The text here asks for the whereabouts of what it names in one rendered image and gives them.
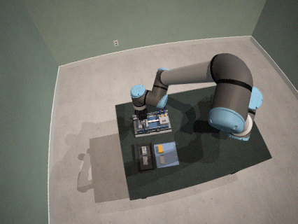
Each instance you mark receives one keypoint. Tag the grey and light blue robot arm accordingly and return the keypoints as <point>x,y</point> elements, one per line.
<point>235,100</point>

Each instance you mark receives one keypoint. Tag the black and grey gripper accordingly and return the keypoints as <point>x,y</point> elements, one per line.
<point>141,115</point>

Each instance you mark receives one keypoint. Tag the yellow block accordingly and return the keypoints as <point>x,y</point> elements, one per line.
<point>160,149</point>

